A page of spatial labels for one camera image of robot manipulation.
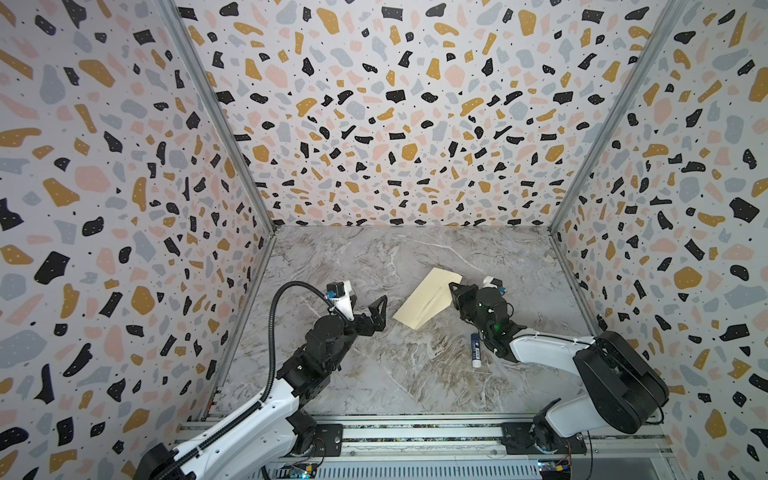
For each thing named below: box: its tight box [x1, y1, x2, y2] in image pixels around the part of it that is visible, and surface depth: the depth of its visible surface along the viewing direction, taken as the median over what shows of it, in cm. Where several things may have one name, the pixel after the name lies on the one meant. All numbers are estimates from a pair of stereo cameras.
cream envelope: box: [393, 267, 462, 330], surface depth 91 cm
